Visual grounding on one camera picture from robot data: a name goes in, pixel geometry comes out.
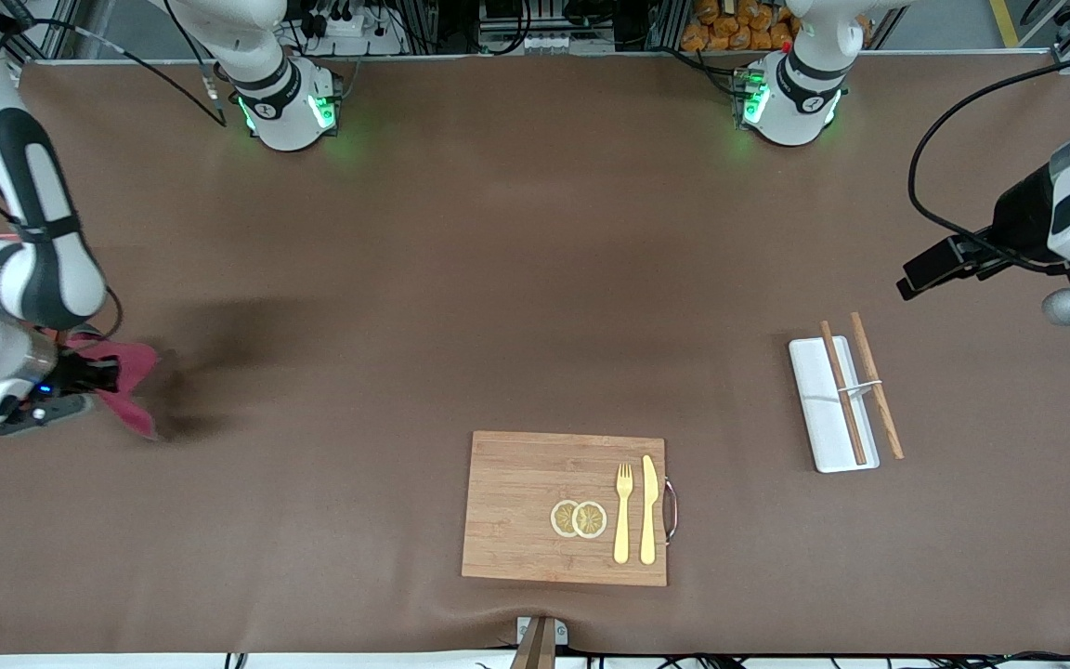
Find pink and grey cloth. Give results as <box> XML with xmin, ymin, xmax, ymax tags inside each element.
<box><xmin>61</xmin><ymin>330</ymin><xmax>163</xmax><ymax>440</ymax></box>

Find brown wooden chopstick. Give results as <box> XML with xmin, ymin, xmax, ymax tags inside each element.
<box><xmin>819</xmin><ymin>321</ymin><xmax>868</xmax><ymax>466</ymax></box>
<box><xmin>850</xmin><ymin>311</ymin><xmax>905</xmax><ymax>460</ymax></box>

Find white rectangular tray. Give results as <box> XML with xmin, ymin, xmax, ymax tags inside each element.
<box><xmin>788</xmin><ymin>336</ymin><xmax>881</xmax><ymax>474</ymax></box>

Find orange packaged snacks pile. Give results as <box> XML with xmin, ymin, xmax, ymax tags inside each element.
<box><xmin>681</xmin><ymin>0</ymin><xmax>801</xmax><ymax>53</ymax></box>

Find yellow plastic knife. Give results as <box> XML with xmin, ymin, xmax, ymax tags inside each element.
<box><xmin>640</xmin><ymin>454</ymin><xmax>659</xmax><ymax>566</ymax></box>

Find yellow plastic fork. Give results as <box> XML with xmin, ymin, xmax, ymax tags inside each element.
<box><xmin>613</xmin><ymin>463</ymin><xmax>634</xmax><ymax>565</ymax></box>

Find white power strip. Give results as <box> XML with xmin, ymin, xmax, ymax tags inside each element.
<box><xmin>307</xmin><ymin>0</ymin><xmax>408</xmax><ymax>57</ymax></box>

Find brown wooden bar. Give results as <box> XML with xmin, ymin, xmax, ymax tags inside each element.
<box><xmin>509</xmin><ymin>618</ymin><xmax>556</xmax><ymax>669</ymax></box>

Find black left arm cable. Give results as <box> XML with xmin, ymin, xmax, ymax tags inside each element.
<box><xmin>907</xmin><ymin>46</ymin><xmax>1070</xmax><ymax>276</ymax></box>

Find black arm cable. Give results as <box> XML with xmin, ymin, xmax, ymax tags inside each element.
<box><xmin>907</xmin><ymin>46</ymin><xmax>1070</xmax><ymax>276</ymax></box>
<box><xmin>0</xmin><ymin>0</ymin><xmax>229</xmax><ymax>349</ymax></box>

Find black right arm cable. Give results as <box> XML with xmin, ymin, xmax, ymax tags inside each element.
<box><xmin>0</xmin><ymin>0</ymin><xmax>229</xmax><ymax>349</ymax></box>

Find bamboo cutting board with handle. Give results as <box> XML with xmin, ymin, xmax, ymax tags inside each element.
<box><xmin>461</xmin><ymin>430</ymin><xmax>680</xmax><ymax>588</ymax></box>

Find grey metal table bracket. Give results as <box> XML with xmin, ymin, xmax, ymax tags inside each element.
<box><xmin>515</xmin><ymin>615</ymin><xmax>569</xmax><ymax>648</ymax></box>

